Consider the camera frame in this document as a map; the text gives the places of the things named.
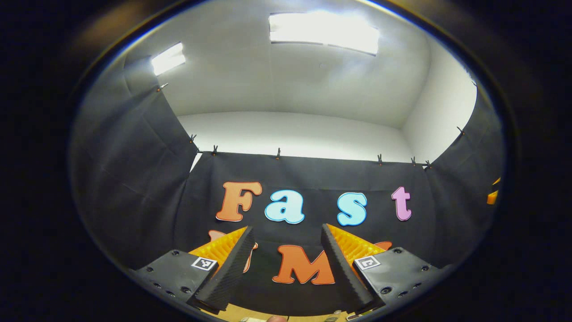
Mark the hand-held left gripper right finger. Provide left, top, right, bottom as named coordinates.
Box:
left=320, top=224, right=447, bottom=314

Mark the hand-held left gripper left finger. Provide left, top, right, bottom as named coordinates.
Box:
left=134, top=226, right=256, bottom=314

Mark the row of black cloth clips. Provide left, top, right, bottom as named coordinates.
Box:
left=156, top=83, right=465, bottom=170

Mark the black backdrop cloth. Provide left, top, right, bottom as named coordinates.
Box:
left=69, top=56, right=508, bottom=316

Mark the narrow ceiling light panel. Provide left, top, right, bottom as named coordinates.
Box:
left=151, top=42, right=186, bottom=76

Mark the large ceiling light panel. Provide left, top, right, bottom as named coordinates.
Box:
left=268, top=11, right=380, bottom=56

